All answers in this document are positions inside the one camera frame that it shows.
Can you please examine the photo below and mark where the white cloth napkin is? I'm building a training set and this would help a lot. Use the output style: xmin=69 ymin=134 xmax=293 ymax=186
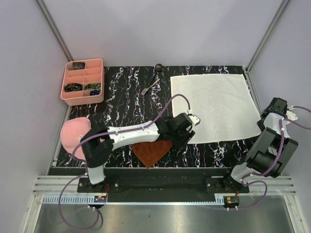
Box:
xmin=171 ymin=74 xmax=261 ymax=144

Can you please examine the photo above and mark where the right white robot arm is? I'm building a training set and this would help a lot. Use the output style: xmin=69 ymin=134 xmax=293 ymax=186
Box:
xmin=220 ymin=98 xmax=298 ymax=193

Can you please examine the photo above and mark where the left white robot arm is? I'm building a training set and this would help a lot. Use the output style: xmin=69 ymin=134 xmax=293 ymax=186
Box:
xmin=78 ymin=113 xmax=200 ymax=192

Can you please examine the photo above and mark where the brown folded cloth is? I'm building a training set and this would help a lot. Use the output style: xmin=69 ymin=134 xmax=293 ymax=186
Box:
xmin=131 ymin=140 xmax=172 ymax=168

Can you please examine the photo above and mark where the black marble patterned mat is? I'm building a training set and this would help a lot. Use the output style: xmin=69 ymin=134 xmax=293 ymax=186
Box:
xmin=68 ymin=66 xmax=256 ymax=168

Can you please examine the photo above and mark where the black spoon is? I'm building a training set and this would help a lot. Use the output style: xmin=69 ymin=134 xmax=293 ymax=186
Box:
xmin=149 ymin=64 xmax=163 ymax=85

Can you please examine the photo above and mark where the pink baseball cap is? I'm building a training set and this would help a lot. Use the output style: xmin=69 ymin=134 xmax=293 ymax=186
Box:
xmin=60 ymin=117 xmax=91 ymax=154

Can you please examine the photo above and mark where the pink divided organizer tray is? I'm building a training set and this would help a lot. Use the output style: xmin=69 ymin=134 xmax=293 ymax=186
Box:
xmin=60 ymin=59 xmax=104 ymax=106

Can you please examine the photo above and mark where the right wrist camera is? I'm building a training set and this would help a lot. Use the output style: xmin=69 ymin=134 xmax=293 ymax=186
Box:
xmin=283 ymin=106 xmax=298 ymax=125

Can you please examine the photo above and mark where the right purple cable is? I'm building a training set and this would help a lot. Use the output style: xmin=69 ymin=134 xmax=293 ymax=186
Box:
xmin=201 ymin=105 xmax=309 ymax=211

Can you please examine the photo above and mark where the purple cable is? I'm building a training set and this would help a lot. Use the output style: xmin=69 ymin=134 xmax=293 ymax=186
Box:
xmin=201 ymin=105 xmax=309 ymax=211
xmin=59 ymin=94 xmax=191 ymax=229

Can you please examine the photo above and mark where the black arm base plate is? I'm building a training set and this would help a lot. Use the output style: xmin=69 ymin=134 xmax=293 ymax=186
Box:
xmin=77 ymin=167 xmax=251 ymax=203

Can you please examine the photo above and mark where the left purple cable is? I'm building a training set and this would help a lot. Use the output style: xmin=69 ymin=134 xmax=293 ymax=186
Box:
xmin=59 ymin=94 xmax=191 ymax=229

